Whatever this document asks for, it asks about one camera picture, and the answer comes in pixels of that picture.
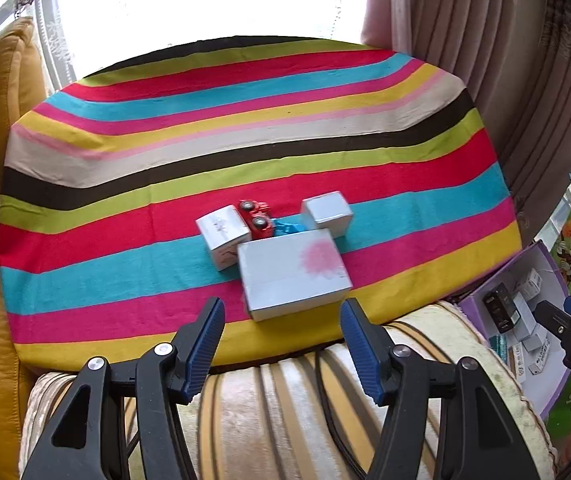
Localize beige striped plush cushion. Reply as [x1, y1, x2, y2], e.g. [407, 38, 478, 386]
[18, 300, 559, 480]

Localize brown pleated curtain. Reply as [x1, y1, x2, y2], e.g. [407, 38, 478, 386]
[360, 0, 571, 221]

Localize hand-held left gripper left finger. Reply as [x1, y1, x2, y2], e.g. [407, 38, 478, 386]
[20, 296, 227, 480]

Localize red toy car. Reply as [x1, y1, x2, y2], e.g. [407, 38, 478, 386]
[236, 199, 276, 241]

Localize large white carton pink splash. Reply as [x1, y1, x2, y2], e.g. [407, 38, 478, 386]
[236, 228, 353, 322]

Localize yellow leather sofa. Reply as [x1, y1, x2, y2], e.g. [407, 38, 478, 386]
[0, 16, 52, 480]

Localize teal patterned carton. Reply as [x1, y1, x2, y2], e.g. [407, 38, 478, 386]
[489, 336, 510, 363]

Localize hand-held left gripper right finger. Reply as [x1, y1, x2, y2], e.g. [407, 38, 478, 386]
[339, 297, 541, 480]

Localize sheer lace curtain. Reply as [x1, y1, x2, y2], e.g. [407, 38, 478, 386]
[15, 0, 78, 91]

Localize silver cube carton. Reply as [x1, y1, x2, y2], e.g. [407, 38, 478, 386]
[299, 191, 355, 238]

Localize purple cardboard box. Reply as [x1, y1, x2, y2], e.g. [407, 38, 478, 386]
[458, 240, 571, 418]

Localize pile of small white boxes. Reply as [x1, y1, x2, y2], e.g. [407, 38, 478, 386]
[508, 267, 562, 377]

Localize black cable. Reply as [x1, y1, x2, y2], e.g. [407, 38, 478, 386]
[313, 347, 373, 480]

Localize small white carton red print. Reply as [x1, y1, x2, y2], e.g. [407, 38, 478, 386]
[195, 205, 253, 272]

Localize colourful striped cloth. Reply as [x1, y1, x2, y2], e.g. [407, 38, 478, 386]
[0, 35, 523, 368]

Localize black carton with gold print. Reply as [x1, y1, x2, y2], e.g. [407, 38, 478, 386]
[483, 284, 520, 335]

